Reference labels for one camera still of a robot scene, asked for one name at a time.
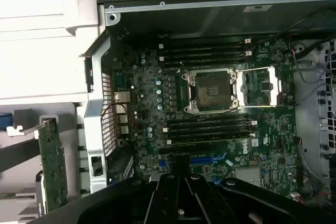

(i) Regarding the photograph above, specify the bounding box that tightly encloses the silver socket cover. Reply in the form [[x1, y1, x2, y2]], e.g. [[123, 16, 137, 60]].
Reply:
[[235, 66, 284, 107]]

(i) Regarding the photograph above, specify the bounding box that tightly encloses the blue expansion slot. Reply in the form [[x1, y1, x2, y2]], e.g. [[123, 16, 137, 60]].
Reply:
[[189, 152, 228, 166]]

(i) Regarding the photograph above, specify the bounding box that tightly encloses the black RAM slot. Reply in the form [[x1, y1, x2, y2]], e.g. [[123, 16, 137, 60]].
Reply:
[[167, 137, 251, 146], [166, 118, 259, 126], [162, 125, 251, 132], [159, 50, 253, 58], [159, 44, 250, 51], [159, 56, 250, 65], [166, 131, 258, 139], [159, 37, 253, 45]]

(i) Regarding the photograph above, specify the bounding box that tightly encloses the metal CPU socket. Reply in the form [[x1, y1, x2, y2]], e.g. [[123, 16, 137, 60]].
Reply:
[[183, 67, 239, 114]]

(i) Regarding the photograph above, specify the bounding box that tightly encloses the green Dell motherboard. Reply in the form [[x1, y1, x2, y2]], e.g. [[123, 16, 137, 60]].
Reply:
[[110, 32, 300, 201]]

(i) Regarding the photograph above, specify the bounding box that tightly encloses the red and black wire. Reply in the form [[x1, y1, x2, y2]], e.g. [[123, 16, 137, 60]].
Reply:
[[101, 102, 135, 131]]

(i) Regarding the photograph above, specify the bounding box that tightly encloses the thin metal locking lever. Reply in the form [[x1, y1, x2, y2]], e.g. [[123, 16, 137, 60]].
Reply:
[[195, 107, 241, 124]]

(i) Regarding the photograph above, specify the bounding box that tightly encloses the silver disk bay cage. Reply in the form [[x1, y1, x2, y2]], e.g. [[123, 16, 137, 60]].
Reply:
[[292, 37, 336, 184]]

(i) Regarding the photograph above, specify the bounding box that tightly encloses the grey parts rack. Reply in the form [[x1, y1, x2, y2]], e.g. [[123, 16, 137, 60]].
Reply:
[[0, 103, 91, 224]]

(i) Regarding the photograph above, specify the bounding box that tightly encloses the grey wire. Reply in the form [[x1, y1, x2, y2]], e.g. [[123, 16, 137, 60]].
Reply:
[[291, 49, 336, 105]]

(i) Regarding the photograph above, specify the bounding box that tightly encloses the silver chipset heat sink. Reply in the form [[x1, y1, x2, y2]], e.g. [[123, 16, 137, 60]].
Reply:
[[234, 165, 263, 183]]

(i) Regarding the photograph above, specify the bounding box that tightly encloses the black open PC case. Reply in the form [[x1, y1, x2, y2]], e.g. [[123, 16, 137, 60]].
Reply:
[[78, 0, 336, 201]]

